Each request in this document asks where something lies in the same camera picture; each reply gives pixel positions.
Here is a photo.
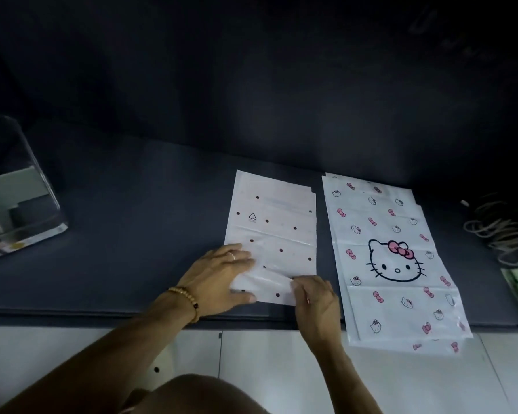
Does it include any person's right leg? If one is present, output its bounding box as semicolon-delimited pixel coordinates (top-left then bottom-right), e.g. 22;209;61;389
120;374;271;414

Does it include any stack of kitty bags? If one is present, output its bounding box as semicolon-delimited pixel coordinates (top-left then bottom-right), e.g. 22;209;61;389
321;172;474;355

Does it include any brown bead bracelet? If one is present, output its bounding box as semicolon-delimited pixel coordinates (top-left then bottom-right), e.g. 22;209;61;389
168;286;201;325

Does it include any person's left hand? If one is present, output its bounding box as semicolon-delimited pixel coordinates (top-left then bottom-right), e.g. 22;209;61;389
176;244;258;317

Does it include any person's right forearm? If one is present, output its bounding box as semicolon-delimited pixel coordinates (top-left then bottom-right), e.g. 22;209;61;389
317;340;383;414

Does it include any dark blue sofa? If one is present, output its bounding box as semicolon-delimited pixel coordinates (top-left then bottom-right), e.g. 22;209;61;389
0;0;518;332

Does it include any person's right hand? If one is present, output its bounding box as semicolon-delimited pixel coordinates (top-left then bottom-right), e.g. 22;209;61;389
290;274;342;357

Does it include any person's left forearm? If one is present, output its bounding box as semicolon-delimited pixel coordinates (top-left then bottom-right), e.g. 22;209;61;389
0;293;199;414

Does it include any white dotted packaging bag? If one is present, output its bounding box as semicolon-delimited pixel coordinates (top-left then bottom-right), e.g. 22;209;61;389
224;170;318;306

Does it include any clear plastic organizer box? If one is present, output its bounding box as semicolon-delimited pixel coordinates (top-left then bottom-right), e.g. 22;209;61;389
0;115;68;265

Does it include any beige cord bundle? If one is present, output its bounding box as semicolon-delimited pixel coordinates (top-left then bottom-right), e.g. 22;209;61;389
462;191;518;266

